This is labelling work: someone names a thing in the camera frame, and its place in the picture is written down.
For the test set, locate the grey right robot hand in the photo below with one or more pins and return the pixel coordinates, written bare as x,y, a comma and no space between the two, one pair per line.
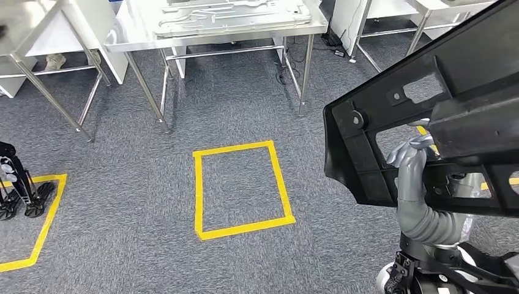
411,182

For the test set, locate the long black plastic frame part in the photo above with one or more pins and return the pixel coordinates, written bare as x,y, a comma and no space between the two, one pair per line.
466,61

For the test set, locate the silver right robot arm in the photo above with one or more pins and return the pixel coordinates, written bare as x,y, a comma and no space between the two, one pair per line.
430,227

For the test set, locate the stainless steel workbench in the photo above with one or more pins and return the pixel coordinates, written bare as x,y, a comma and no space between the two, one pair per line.
138,36

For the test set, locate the white side panel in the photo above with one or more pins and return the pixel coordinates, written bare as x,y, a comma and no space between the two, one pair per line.
344,20

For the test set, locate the stainless steel table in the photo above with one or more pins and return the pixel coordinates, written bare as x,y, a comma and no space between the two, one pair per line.
24,24
430,6

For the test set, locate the stamped silver metal panel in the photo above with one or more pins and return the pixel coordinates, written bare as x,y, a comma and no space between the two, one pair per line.
227,18

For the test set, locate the person's foot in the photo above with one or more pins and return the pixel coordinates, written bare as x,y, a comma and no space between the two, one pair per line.
54,62
94,57

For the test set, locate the white cabinet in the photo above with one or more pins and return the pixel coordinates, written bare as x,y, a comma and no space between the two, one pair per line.
101,32

